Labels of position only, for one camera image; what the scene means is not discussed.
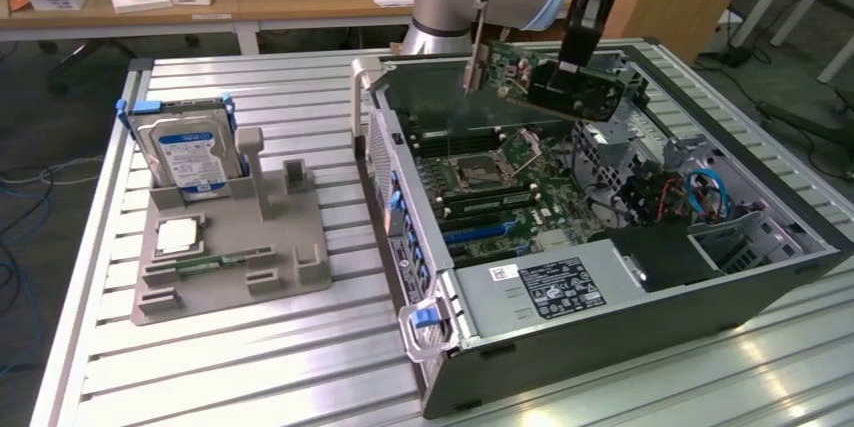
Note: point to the green graphics card black fan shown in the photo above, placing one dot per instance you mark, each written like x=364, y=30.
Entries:
x=508, y=67

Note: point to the wooden cabinet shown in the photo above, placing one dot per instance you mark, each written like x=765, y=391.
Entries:
x=681, y=7

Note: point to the silver metal drive cage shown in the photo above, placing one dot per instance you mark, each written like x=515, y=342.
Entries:
x=621, y=147

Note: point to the metal socket cover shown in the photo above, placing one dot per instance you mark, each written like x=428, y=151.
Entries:
x=524, y=152

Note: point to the white floor power box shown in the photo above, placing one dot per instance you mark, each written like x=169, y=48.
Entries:
x=728, y=32

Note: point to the green motherboard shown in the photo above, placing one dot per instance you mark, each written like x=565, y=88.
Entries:
x=555, y=182

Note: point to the CPU socket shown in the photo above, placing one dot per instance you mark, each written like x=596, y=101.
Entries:
x=477, y=172

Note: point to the black installed RAM stick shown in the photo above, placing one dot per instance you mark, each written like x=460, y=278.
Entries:
x=495, y=203

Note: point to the black stand foot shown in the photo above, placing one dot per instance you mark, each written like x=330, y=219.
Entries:
x=815, y=122

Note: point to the blue expansion slot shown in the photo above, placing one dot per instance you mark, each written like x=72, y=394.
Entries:
x=477, y=233

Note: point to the silver disk bay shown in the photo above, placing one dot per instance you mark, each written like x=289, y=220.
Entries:
x=755, y=237

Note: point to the grey power supply unit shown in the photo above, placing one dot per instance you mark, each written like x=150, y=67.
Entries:
x=495, y=297

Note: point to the black open PC case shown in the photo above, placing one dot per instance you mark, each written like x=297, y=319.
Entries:
x=601, y=347

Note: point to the green RAM stick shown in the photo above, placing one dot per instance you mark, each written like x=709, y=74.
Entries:
x=214, y=262

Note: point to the silver CPU chip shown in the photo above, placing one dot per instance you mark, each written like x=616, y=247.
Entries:
x=180, y=236

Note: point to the grey plastic parts rack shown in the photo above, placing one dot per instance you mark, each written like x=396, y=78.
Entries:
x=221, y=297

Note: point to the black office chair base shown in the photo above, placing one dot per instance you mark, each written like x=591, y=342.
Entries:
x=61, y=72

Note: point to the hard disk with blue bracket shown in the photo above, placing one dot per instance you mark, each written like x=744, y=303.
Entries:
x=181, y=157

